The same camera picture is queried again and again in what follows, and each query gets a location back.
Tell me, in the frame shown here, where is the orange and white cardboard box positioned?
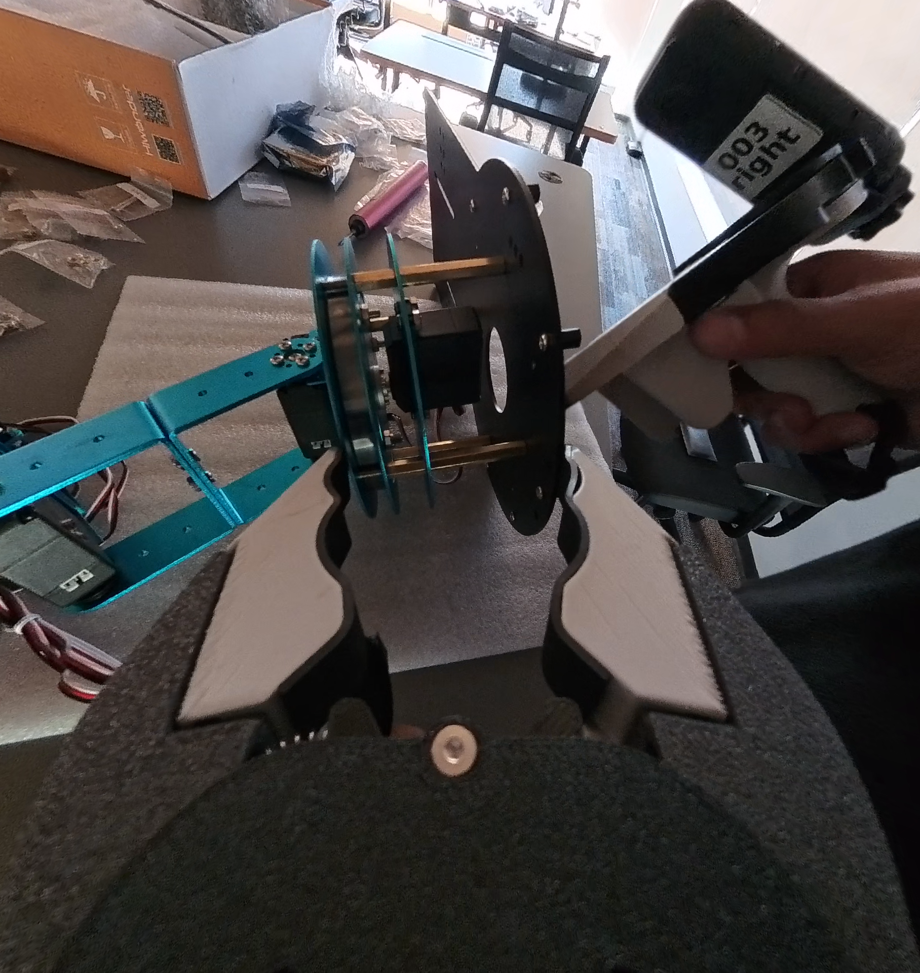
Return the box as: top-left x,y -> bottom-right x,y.
0,0 -> 335,200

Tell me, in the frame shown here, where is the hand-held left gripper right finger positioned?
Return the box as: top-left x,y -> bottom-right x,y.
542,448 -> 730,744

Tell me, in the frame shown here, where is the silver foil bag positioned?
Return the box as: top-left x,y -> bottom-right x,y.
261,102 -> 358,191

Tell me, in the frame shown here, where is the white foam sheet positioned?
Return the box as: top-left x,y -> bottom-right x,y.
76,274 -> 575,662

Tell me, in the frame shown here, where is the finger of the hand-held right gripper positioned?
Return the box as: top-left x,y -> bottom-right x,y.
562,285 -> 695,411

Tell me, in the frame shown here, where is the crumpled clear plastic wrap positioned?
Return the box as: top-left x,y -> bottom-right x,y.
323,46 -> 438,248

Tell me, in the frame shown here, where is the grey background table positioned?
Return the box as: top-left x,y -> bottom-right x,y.
361,19 -> 621,145

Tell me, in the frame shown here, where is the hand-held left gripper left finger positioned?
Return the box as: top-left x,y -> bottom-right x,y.
175,447 -> 394,755

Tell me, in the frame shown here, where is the blue toy robot arm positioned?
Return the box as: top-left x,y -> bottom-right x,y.
0,87 -> 586,704

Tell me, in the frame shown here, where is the black mesh chair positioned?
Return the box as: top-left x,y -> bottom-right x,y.
475,19 -> 613,164

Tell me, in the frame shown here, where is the pile of small screw bags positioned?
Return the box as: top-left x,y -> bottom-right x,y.
0,160 -> 176,351

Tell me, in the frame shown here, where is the maroon electric screwdriver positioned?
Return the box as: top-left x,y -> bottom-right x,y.
346,160 -> 431,244

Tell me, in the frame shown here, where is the person's right hand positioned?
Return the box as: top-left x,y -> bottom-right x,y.
692,251 -> 920,457

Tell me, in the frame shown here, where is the black office chair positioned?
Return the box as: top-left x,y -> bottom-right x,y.
620,410 -> 887,586

